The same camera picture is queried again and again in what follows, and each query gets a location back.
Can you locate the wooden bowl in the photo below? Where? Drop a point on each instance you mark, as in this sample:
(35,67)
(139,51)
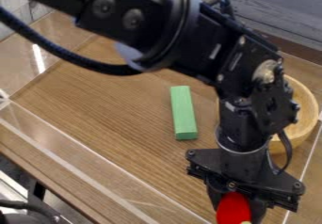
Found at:
(306,111)

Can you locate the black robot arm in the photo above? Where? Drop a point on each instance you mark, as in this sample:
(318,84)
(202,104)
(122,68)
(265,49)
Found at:
(193,37)

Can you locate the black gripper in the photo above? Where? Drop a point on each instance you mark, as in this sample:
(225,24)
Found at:
(246,177)

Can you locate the red plush strawberry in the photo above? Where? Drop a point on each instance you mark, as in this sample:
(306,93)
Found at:
(234,209)

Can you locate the green rectangular block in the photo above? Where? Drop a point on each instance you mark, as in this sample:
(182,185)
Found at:
(183,114)

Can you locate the black table leg bracket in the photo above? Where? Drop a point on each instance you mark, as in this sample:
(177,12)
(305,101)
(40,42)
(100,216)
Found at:
(48,215)

